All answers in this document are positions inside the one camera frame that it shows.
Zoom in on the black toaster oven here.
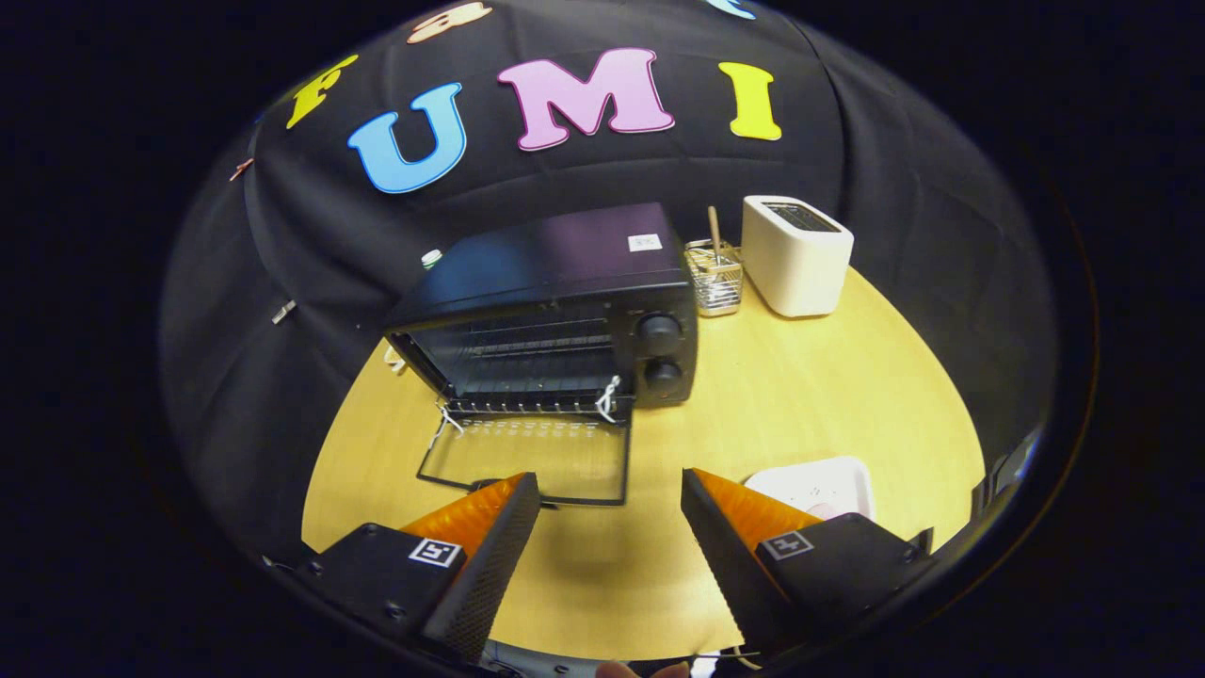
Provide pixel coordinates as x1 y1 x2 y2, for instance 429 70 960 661
383 202 699 509

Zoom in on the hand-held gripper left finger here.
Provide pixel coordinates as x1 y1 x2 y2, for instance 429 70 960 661
299 472 543 665

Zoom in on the white food plate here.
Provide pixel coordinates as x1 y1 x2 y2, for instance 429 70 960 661
744 456 876 522

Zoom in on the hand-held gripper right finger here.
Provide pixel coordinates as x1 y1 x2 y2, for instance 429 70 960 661
680 468 935 660

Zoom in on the white pop-up toaster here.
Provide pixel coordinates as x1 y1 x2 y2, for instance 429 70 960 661
741 195 855 318

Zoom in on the wire mesh utensil holder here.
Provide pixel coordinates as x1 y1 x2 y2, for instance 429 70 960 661
683 239 745 317

